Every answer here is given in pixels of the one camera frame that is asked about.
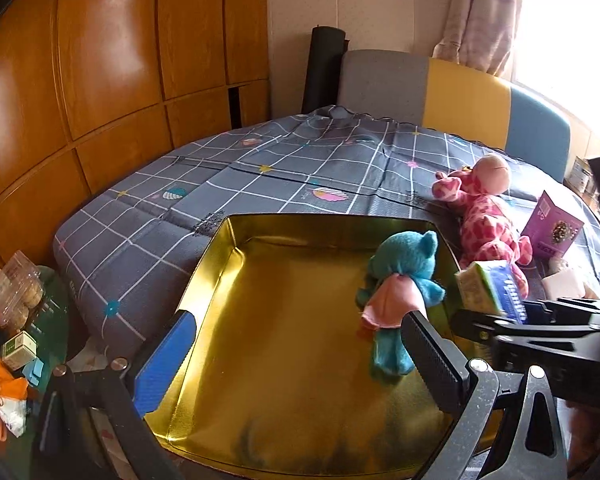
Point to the wooden wardrobe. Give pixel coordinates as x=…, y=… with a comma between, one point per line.
x=91, y=90

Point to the metal tins on desk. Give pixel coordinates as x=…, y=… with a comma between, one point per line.
x=580, y=178

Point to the gold metal tin tray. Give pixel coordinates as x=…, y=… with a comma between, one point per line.
x=279, y=383

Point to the white sponge block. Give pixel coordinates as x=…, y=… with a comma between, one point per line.
x=563, y=284

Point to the purple cardboard box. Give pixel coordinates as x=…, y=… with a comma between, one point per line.
x=553, y=226

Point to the pink patterned curtain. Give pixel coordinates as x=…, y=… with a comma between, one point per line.
x=479, y=34

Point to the grey checkered bed quilt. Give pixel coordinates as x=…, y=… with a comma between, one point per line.
x=128, y=254

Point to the clear plastic food container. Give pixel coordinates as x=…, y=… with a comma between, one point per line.
x=21, y=291

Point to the orange snack packet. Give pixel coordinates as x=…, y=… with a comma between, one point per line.
x=13, y=404

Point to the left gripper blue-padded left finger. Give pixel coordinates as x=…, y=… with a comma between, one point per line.
x=156, y=364

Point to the small white green box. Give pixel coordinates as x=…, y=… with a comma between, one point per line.
x=19, y=350

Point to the green glass side table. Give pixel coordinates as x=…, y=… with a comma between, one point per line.
x=48, y=325

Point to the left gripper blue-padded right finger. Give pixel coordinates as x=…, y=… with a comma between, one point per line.
x=441, y=365

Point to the blue tissue packet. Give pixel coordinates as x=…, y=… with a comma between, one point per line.
x=489, y=287

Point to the teal plush bear pink dress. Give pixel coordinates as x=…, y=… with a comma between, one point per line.
x=398, y=281

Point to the pink giraffe plush toy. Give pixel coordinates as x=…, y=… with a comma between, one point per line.
x=486, y=231

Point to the black rolled mat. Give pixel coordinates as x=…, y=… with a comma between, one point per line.
x=327, y=46

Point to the grey yellow blue headboard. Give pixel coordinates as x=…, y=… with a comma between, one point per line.
x=451, y=98

